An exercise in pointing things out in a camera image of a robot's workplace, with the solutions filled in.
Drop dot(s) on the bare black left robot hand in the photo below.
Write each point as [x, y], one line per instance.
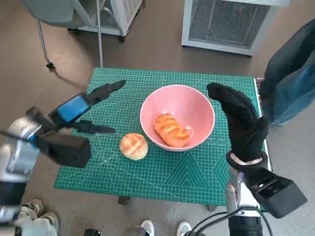
[71, 108]

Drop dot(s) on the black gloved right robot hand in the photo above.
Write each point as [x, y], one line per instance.
[246, 127]

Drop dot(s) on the pink bowl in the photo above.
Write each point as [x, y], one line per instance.
[177, 103]

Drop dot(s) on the long toy bread loaf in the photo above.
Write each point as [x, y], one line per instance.
[172, 130]

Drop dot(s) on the round toy bread bun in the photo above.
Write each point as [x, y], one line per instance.
[134, 147]

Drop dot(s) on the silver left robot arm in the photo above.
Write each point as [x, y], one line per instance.
[22, 127]

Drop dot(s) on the standing person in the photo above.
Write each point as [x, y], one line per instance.
[292, 73]

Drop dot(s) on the thin metal pole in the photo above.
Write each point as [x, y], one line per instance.
[99, 37]

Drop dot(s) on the green cutting mat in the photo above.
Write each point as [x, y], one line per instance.
[123, 177]

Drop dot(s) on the grey chair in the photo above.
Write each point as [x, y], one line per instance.
[54, 12]

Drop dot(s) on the white cabinet with mesh front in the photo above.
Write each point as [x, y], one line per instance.
[226, 22]

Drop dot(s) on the seated person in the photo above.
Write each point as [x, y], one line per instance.
[37, 221]

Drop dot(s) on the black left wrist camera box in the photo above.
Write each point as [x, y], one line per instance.
[66, 152]

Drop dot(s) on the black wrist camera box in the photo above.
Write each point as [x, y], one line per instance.
[283, 194]
[66, 152]

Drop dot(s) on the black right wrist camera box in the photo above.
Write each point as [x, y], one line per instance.
[283, 194]

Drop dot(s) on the black table bracket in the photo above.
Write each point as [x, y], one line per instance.
[212, 207]
[124, 200]

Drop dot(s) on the white open-frame cart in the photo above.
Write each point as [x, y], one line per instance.
[125, 14]

